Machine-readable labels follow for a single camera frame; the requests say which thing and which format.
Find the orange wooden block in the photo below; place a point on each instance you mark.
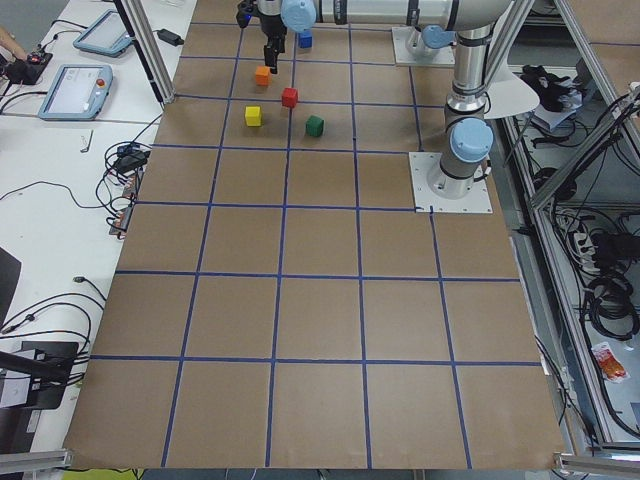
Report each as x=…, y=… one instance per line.
x=262, y=76

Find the far teach pendant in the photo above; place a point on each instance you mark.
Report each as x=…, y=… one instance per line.
x=107, y=36

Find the aluminium frame post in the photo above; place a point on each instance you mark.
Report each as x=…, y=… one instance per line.
x=139, y=30

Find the green wooden block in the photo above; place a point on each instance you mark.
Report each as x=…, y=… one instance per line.
x=314, y=126

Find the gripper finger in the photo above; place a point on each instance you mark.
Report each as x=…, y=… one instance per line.
x=271, y=58
x=280, y=44

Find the red snack packet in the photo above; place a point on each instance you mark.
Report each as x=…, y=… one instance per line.
x=610, y=366

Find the teach pendant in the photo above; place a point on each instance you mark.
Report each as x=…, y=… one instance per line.
x=107, y=36
x=78, y=93

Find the red wooden block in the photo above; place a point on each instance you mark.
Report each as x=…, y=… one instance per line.
x=289, y=97

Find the yellow wooden block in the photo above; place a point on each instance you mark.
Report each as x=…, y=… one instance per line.
x=253, y=116

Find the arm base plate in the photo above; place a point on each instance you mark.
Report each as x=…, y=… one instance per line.
x=431, y=46
x=435, y=192

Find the black power adapter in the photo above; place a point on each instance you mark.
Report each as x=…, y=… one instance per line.
x=170, y=37

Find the blue wooden block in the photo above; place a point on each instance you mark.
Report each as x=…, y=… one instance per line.
x=305, y=39

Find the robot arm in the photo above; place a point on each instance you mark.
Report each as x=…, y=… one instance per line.
x=302, y=15
x=484, y=33

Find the near teach pendant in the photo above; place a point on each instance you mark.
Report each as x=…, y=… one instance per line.
x=78, y=93

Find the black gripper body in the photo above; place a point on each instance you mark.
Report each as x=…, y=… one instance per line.
x=272, y=29

